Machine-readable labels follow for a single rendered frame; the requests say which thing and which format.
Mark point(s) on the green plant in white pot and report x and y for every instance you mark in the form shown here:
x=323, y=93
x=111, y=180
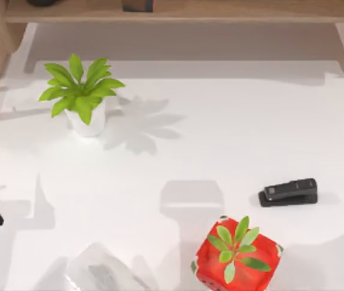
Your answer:
x=84, y=100

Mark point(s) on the black stapler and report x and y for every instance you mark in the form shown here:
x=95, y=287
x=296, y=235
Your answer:
x=290, y=191

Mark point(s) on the green plant in red pot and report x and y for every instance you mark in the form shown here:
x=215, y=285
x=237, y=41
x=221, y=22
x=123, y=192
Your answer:
x=235, y=257

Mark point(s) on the wooden open shelf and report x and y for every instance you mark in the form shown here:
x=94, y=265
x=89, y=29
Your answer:
x=190, y=13

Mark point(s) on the clear plastic box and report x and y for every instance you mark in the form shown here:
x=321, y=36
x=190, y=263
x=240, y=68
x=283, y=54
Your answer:
x=99, y=269

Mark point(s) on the dark brown box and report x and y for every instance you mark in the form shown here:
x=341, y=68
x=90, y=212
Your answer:
x=137, y=4

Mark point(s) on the black round object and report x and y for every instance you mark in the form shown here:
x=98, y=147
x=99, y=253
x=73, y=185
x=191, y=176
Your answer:
x=43, y=2

